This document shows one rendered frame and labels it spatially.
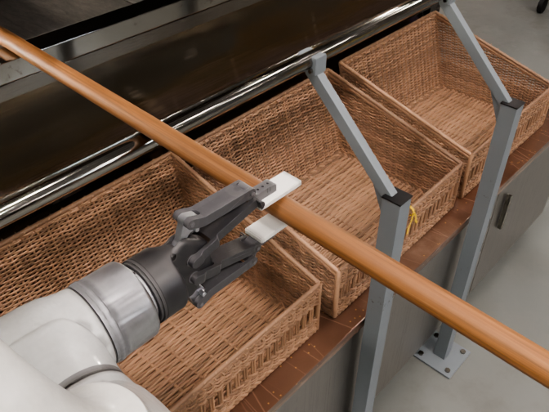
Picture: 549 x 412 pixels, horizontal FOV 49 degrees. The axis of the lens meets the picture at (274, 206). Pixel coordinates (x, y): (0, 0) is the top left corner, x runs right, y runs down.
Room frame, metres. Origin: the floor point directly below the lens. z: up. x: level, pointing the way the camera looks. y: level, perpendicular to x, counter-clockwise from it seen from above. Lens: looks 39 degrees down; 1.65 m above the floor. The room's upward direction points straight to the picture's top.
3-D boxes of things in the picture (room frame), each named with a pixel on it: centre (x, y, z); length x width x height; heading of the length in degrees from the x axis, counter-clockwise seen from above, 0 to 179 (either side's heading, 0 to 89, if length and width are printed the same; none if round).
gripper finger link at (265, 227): (0.57, 0.00, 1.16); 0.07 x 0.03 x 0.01; 136
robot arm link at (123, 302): (0.40, 0.16, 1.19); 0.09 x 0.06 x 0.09; 46
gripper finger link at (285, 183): (0.57, 0.00, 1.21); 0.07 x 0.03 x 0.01; 136
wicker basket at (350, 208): (1.26, -0.15, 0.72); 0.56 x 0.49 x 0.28; 138
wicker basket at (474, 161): (1.70, -0.55, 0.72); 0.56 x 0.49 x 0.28; 137
